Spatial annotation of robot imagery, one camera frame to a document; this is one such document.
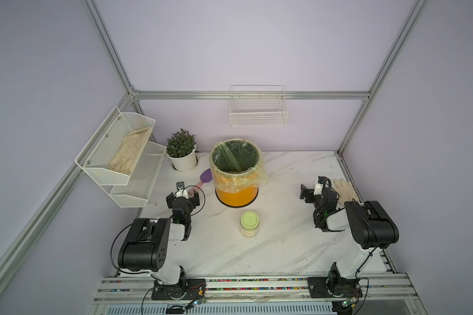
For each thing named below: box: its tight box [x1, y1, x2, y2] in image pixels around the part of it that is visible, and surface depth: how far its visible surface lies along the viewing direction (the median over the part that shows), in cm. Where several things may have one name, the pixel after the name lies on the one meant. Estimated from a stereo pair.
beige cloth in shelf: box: [107, 126, 153, 175], surface depth 81 cm
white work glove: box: [332, 177, 361, 206], surface depth 105 cm
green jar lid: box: [239, 211, 260, 231], surface depth 82 cm
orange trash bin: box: [214, 185, 259, 209], surface depth 99 cm
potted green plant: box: [165, 128, 198, 172], surface depth 103 cm
